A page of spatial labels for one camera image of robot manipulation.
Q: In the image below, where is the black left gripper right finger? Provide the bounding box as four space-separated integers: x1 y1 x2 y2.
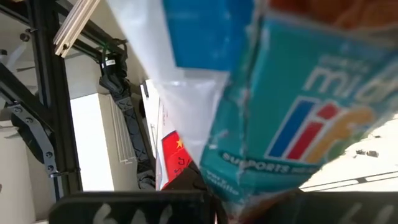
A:
248 189 398 224

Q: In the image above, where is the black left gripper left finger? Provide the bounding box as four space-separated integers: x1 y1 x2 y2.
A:
48 161 218 224

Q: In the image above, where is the white cabinet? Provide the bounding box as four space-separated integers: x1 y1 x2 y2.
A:
69 92 141 192

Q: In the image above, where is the aluminium extrusion bar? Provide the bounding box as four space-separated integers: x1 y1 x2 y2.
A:
52 0 101 59

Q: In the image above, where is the black metal rig frame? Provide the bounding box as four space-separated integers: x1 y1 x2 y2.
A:
0 0 131 202

